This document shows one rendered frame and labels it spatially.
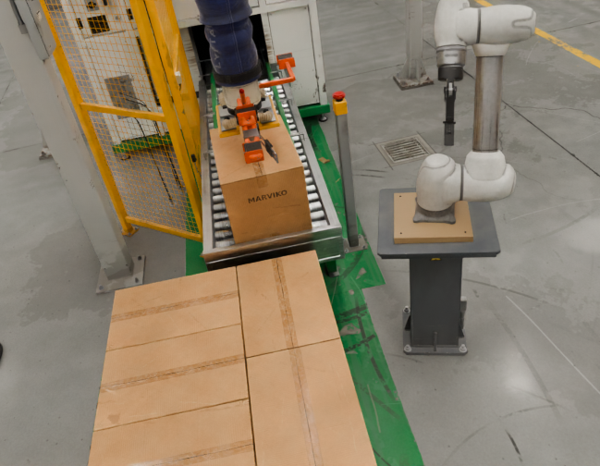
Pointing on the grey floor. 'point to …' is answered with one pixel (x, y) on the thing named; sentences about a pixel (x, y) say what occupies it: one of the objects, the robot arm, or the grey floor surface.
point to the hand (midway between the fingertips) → (448, 134)
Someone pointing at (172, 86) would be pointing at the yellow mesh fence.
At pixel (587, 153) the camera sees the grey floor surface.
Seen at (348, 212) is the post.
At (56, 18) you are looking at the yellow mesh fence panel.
